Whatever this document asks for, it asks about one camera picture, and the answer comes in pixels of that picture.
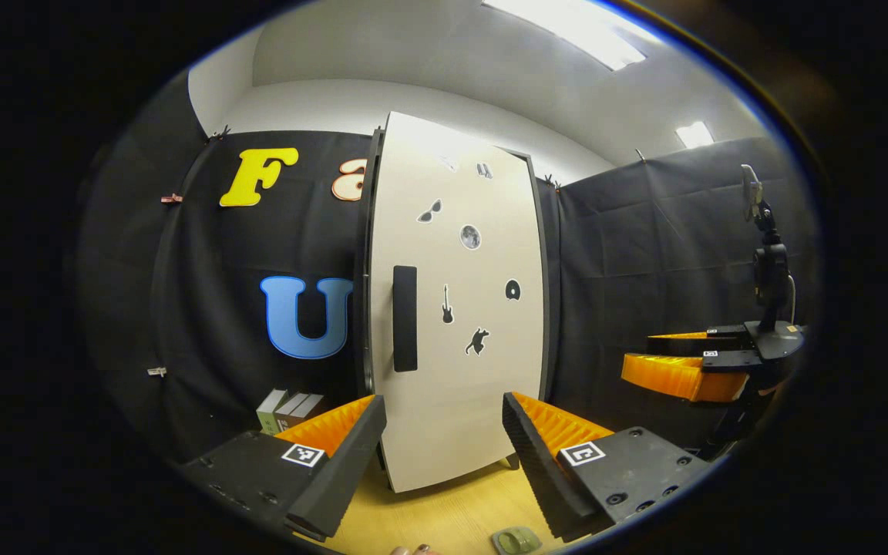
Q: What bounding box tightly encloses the grey brown book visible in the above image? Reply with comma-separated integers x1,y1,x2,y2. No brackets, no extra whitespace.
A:
274,393,311,432

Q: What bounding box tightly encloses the beige cabinet door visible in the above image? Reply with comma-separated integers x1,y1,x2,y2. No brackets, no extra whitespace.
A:
367,112,550,494

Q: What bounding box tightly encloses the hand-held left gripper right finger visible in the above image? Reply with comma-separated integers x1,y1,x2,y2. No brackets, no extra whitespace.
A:
502,392,715,540

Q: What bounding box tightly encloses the green book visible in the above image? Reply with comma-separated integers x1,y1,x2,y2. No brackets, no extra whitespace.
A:
257,389,289,435

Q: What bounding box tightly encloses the dark grey cabinet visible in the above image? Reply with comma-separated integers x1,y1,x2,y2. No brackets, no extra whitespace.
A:
353,127,562,473

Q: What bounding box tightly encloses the black door handle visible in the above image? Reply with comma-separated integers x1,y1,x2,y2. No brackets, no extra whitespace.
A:
392,265,419,373

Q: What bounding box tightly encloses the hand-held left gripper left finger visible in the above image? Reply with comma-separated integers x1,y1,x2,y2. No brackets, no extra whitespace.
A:
182,395,388,542

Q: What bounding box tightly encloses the black backdrop cloth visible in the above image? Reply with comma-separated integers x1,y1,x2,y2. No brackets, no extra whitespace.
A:
78,73,819,463

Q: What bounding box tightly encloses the green coaster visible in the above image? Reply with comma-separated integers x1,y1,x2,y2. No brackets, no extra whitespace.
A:
490,526,544,555

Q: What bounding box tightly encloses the small ceiling light panel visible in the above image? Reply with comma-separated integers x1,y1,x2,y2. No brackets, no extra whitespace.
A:
675,121,715,150

